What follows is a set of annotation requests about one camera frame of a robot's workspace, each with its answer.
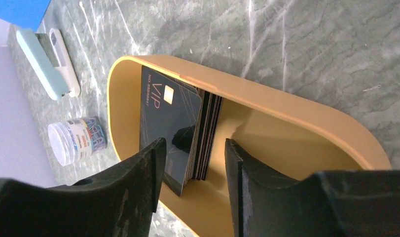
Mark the black VIP card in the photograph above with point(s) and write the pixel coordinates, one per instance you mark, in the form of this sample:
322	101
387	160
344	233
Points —
169	109

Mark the blue upright folder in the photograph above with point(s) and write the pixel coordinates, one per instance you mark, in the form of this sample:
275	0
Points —
23	13

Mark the light blue stapler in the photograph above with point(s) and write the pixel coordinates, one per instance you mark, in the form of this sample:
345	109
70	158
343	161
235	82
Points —
50	60

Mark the stack of black cards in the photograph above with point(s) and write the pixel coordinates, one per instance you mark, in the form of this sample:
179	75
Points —
203	136

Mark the yellow oval tray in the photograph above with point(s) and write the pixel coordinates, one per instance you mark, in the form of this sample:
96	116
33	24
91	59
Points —
293	135

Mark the clear jar of paper clips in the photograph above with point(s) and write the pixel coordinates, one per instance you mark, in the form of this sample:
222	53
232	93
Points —
75	139

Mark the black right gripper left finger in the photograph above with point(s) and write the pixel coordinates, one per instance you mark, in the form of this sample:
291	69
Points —
116	202

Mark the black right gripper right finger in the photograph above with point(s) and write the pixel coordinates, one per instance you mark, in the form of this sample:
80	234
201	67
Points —
332	203

